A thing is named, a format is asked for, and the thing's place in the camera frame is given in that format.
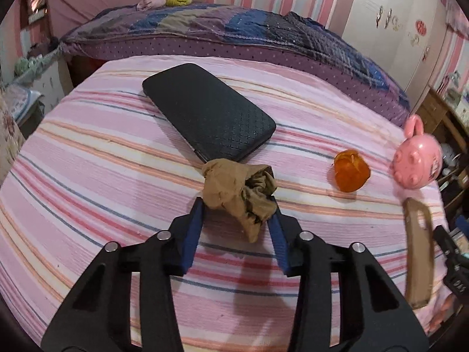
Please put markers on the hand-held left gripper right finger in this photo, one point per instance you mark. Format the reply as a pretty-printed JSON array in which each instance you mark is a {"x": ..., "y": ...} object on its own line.
[{"x": 280, "y": 242}]

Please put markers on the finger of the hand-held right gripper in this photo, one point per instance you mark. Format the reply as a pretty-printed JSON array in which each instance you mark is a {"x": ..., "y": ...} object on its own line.
[{"x": 445, "y": 242}]

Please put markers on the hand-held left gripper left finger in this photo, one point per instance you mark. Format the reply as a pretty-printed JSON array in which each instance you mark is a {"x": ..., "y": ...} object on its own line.
[{"x": 192, "y": 238}]

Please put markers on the beige phone case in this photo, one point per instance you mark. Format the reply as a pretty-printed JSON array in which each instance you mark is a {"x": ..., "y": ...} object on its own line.
[{"x": 414, "y": 264}]

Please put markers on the person's right hand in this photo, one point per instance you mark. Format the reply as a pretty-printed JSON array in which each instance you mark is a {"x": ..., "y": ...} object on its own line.
[{"x": 444, "y": 310}]

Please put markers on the pink cartoon mug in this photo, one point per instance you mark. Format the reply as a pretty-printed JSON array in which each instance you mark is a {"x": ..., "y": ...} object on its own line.
[{"x": 417, "y": 161}]

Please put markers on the pink striped tablecloth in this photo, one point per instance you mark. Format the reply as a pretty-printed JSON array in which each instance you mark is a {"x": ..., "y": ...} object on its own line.
[{"x": 110, "y": 190}]

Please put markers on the tangerine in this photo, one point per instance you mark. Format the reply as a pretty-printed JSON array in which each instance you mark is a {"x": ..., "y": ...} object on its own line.
[{"x": 351, "y": 172}]

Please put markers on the black textured wallet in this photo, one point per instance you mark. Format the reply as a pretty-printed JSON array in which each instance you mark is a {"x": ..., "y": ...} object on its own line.
[{"x": 209, "y": 113}]

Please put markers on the wooden desk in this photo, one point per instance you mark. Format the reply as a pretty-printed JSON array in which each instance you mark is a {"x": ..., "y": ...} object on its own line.
[{"x": 432, "y": 110}]

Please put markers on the white wardrobe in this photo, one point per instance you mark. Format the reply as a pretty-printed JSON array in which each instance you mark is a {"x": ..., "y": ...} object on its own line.
[{"x": 384, "y": 44}]

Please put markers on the white bedside cabinet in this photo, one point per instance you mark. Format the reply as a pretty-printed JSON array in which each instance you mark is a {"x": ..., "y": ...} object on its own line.
[{"x": 51, "y": 80}]

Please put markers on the floral curtain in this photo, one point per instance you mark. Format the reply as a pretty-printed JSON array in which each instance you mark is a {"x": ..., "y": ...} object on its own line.
[{"x": 7, "y": 128}]

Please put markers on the plaid patchwork quilt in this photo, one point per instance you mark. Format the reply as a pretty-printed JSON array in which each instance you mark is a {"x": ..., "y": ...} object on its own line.
[{"x": 220, "y": 22}]

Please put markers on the pink curtain valance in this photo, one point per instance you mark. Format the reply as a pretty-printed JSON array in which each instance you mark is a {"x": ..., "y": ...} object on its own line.
[{"x": 458, "y": 18}]

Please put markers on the pink cloth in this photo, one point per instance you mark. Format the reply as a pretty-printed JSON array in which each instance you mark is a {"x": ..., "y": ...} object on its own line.
[{"x": 150, "y": 3}]

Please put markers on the pale green cloth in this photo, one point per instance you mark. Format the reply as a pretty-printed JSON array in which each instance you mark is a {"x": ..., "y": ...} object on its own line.
[{"x": 25, "y": 65}]

